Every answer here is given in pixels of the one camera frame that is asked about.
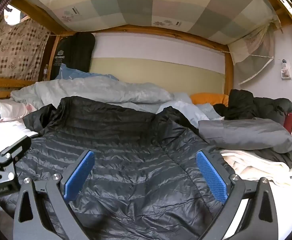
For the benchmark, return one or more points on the blue pillow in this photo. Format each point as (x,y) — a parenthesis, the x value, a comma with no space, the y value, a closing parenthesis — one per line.
(66,73)

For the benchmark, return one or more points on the light blue blanket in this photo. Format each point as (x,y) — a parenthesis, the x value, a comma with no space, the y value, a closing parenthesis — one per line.
(185,110)

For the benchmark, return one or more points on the white wall socket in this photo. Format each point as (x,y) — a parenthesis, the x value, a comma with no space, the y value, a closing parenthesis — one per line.
(285,71)

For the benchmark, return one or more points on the grey jacket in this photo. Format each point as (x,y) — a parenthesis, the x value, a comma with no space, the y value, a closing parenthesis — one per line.
(248,135)

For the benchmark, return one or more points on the checkered canopy sheet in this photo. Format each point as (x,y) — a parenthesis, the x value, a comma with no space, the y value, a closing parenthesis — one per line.
(136,2)

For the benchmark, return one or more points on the brown patterned curtain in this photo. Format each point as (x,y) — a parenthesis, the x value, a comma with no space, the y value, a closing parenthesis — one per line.
(16,52)

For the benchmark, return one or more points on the black coat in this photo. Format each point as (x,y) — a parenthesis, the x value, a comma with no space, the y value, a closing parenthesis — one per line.
(255,105)

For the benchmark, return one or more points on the orange pillow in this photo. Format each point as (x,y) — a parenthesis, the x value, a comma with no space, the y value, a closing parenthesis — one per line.
(208,98)

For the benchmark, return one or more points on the grey quilt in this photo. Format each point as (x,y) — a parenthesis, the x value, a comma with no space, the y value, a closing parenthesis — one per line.
(98,90)

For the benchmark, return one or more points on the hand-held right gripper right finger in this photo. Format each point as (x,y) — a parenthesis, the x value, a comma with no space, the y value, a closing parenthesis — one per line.
(212,177)

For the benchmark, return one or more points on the cream white cloth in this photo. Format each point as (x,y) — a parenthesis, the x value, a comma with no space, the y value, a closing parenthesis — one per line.
(255,165)

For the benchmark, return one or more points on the black down jacket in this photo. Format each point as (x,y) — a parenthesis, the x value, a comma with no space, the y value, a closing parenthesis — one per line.
(136,155)

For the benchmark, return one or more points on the black hanging bag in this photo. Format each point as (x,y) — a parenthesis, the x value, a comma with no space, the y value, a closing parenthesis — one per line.
(73,52)

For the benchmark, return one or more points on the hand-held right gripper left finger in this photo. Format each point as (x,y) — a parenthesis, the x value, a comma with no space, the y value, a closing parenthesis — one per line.
(78,175)

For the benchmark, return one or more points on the white pink pillow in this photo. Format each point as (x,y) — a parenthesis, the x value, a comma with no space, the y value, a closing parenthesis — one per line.
(8,110)

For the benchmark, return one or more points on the wooden bed frame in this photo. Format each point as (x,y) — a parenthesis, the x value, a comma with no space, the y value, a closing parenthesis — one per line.
(160,31)

